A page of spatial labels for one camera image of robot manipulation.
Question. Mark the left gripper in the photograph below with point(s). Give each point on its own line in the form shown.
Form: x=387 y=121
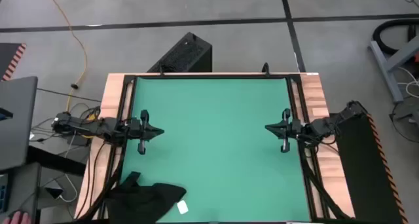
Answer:
x=143 y=135

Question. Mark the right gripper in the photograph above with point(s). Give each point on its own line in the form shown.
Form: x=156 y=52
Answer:
x=286 y=132

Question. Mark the black towel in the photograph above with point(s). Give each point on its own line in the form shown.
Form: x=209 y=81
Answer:
x=140 y=201

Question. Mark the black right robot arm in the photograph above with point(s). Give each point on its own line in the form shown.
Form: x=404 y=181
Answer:
x=327 y=124

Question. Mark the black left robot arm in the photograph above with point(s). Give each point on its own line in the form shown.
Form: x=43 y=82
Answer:
x=82 y=124

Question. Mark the black table clamp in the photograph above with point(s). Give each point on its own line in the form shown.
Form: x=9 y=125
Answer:
x=265 y=69

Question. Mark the green table mat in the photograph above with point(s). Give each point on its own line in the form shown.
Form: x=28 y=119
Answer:
x=212 y=152

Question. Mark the black computer tower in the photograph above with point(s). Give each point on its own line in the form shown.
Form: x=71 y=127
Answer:
x=186 y=53

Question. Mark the large black orange-edged mat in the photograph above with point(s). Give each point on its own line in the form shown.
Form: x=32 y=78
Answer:
x=366 y=171

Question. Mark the black smartphone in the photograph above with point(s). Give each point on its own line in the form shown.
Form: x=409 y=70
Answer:
x=54 y=193

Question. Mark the grey metal stand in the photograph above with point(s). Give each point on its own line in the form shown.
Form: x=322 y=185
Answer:
x=388 y=73

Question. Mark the grey round floor base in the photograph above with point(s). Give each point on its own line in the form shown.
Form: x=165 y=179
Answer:
x=406 y=125

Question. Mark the grey laptop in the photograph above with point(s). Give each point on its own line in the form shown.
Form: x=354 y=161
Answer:
x=18 y=119

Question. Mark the grey side desk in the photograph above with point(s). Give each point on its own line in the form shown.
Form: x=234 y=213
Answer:
x=24 y=184

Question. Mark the person's hand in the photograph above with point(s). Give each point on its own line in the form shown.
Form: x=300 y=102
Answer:
x=16 y=218

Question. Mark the small black orange-edged mat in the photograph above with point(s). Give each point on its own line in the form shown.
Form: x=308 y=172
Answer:
x=8 y=58

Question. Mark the dark keyboard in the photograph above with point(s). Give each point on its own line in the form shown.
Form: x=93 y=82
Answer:
x=3 y=194

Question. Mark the black metal table frame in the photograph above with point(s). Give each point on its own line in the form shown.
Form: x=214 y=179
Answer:
x=212 y=76

